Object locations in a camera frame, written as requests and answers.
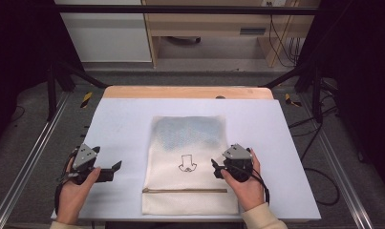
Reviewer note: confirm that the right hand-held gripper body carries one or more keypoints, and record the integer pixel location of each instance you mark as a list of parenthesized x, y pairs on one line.
[(238, 159)]

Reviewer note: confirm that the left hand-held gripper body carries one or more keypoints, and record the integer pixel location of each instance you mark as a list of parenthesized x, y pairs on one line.
[(84, 156)]

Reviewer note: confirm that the cream mesh zipper laundry bag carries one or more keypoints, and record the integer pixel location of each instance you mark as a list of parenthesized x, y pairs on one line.
[(187, 143)]

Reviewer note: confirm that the person's right hand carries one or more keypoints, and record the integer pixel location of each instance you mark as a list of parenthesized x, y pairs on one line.
[(249, 192)]

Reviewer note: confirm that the person's left hand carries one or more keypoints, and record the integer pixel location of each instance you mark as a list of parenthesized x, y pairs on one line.
[(73, 197)]

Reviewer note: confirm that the white table mat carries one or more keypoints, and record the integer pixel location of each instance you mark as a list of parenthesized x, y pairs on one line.
[(123, 127)]

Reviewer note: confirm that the black metal stand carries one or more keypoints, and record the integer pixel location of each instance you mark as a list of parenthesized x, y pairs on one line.
[(51, 95), (316, 95)]

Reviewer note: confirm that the wooden table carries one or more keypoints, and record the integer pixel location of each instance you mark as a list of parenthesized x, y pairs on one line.
[(180, 92)]

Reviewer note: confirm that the white cabinet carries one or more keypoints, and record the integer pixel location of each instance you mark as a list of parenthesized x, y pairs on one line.
[(107, 38)]

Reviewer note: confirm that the black curtain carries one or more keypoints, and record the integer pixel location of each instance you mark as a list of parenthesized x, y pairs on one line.
[(18, 47), (362, 63)]

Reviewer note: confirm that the light wooden desk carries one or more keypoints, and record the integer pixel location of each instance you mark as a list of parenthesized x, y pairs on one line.
[(209, 22)]

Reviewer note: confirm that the aluminium floor rail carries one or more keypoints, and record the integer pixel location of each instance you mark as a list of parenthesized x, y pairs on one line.
[(339, 165), (31, 152)]

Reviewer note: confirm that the black horizontal frame bar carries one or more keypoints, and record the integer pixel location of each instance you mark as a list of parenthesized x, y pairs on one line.
[(180, 9)]

